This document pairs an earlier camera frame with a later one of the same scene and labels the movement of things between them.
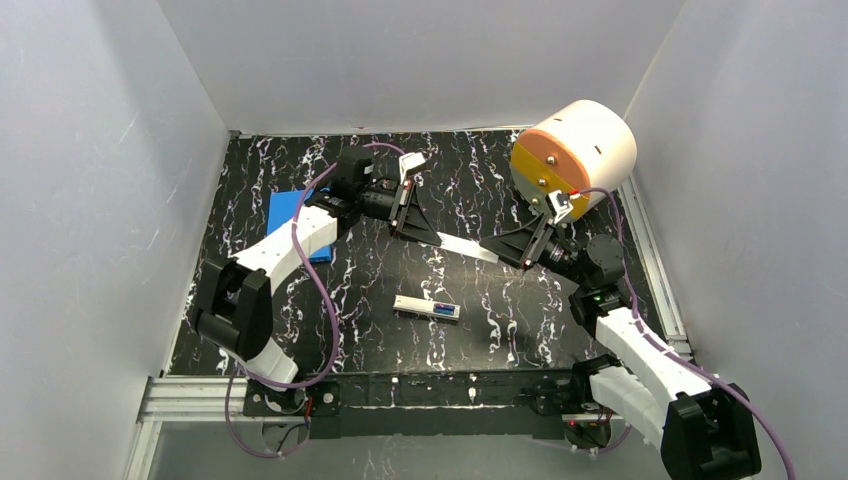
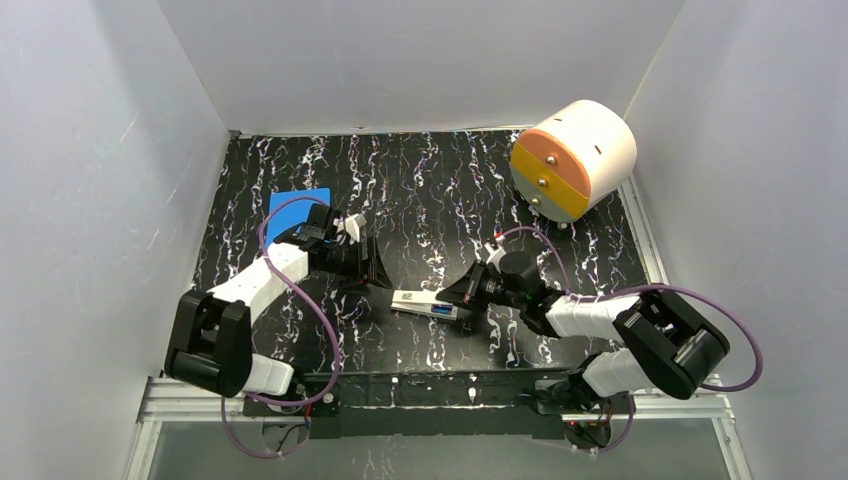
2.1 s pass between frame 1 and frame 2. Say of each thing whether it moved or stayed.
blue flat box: stayed
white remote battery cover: moved
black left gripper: moved
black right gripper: moved
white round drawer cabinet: stayed
